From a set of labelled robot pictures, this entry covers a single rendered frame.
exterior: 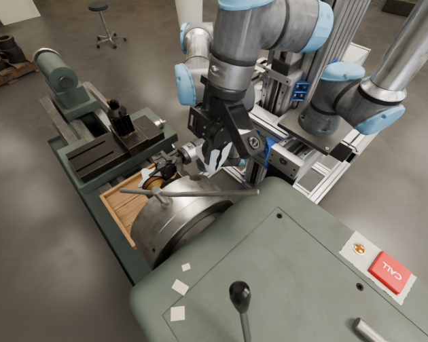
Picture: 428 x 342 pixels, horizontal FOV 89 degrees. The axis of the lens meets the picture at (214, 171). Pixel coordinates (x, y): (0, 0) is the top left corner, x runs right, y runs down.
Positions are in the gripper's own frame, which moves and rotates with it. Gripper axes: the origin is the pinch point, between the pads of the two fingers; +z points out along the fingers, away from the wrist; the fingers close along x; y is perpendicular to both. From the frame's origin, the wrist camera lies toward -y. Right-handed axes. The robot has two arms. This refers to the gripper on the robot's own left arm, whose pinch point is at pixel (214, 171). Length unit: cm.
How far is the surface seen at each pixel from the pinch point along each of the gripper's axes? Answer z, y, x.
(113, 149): 38, 61, 0
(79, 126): 50, 102, 3
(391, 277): 3.8, -39.8, -14.4
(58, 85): 29, 113, 5
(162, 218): 14.6, 3.5, 11.2
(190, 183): 11.5, 7.2, -0.3
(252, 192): -3.4, -10.9, 0.2
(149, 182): 24.0, 23.1, 3.5
